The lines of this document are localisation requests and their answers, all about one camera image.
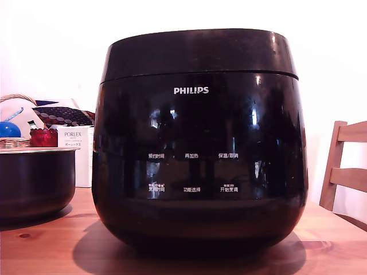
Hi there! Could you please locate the white bag with blue print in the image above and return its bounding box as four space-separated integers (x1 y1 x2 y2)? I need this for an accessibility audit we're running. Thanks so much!
0 98 44 130

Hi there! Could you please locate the black inner cooking pot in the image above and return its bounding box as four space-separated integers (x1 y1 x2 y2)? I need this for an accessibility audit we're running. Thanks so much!
0 147 81 222

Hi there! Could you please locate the white Porlex box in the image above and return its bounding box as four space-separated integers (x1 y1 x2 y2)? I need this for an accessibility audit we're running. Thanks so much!
56 125 95 188

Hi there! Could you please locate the red glass jar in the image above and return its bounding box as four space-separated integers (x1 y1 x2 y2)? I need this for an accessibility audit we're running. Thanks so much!
29 128 59 148

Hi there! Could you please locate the black Philips rice cooker body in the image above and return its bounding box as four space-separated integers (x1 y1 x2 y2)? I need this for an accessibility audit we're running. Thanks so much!
91 71 307 253

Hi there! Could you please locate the dark dotted patterned cloth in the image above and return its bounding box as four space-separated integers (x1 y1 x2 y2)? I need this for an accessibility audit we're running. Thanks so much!
32 105 96 127

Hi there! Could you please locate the wicker basket with handle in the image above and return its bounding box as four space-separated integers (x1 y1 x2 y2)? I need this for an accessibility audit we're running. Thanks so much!
0 93 38 150

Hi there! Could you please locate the black rice cooker lid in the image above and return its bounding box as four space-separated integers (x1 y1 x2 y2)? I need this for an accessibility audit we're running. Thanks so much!
104 28 299 84

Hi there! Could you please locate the blue ball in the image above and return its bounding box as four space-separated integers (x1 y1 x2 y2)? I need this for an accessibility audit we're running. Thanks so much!
0 121 22 139

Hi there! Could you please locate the wooden chair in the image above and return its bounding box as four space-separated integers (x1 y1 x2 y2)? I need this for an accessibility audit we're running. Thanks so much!
318 120 367 227

